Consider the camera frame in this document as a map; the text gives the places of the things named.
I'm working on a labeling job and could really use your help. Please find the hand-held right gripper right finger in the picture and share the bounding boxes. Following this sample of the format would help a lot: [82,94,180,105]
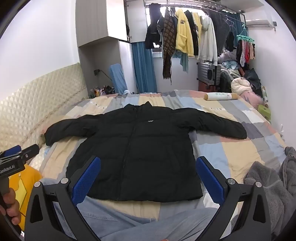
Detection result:
[195,156,271,241]

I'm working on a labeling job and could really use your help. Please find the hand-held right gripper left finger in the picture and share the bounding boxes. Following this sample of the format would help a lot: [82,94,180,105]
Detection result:
[24,156,102,241]

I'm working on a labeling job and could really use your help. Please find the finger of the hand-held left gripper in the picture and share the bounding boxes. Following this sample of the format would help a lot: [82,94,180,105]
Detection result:
[14,144,40,163]
[0,145,22,158]

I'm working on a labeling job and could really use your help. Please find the black puffer jacket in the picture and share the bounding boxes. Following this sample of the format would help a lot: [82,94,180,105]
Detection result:
[44,101,247,202]

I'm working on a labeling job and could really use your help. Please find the pile of clothes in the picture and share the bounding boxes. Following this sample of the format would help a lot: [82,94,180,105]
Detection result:
[217,51,264,98]

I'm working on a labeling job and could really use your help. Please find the person's left hand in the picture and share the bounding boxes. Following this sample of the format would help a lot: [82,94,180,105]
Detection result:
[0,188,22,226]

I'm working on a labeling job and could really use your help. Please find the yellow garment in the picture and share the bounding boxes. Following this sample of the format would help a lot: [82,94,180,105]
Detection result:
[8,163,43,232]

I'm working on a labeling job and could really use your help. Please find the patchwork bed quilt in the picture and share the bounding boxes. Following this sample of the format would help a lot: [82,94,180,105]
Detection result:
[28,89,288,224]

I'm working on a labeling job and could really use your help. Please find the cream quilted headboard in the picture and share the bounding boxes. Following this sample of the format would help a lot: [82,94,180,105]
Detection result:
[0,62,89,154]

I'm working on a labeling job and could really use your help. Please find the grey fleece blanket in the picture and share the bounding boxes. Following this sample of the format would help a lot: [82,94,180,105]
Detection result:
[243,146,296,237]

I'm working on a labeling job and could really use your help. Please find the person's blue jeans legs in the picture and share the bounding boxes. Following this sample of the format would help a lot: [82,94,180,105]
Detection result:
[53,197,232,241]

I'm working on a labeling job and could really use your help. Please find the white rolled pillow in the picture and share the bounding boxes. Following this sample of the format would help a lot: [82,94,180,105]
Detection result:
[203,92,238,102]

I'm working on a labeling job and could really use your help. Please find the green box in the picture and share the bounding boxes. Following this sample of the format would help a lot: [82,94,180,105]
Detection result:
[258,104,272,121]

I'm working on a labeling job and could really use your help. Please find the group of small bottles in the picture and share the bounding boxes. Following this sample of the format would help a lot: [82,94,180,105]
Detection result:
[89,85,116,98]

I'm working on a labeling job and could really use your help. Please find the pink cloth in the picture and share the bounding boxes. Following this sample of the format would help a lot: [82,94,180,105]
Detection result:
[240,91,264,108]

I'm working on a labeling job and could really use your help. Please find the cream puffer coat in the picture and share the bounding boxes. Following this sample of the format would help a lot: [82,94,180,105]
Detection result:
[231,77,252,96]

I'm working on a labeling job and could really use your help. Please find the silver suitcase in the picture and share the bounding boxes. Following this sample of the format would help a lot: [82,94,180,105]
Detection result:
[196,61,223,88]

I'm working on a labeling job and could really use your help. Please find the grey wardrobe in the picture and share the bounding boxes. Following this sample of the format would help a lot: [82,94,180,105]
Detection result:
[75,0,149,98]

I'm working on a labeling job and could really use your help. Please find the blue curtain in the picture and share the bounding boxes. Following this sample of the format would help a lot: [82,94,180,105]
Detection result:
[131,42,158,93]

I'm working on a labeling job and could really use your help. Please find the hanging white hoodie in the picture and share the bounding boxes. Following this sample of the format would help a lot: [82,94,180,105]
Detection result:
[198,15,219,67]

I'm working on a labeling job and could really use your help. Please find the hanging brown plaid scarf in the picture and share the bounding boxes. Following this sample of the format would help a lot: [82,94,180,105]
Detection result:
[161,9,178,81]

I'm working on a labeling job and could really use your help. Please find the green clip hanger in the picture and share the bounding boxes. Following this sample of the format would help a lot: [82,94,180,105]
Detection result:
[236,23,255,42]

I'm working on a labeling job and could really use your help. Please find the hanging yellow fleece hoodie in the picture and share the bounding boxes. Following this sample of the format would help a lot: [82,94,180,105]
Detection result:
[175,9,196,58]

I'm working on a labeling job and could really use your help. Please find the hanging dark grey sweater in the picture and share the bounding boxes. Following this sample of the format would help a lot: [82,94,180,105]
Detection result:
[206,8,233,56]

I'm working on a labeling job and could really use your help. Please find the white air conditioner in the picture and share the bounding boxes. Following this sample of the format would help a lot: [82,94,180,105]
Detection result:
[243,11,277,30]

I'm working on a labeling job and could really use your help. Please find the metal clothes rail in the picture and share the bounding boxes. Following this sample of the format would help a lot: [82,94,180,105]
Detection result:
[143,0,246,15]

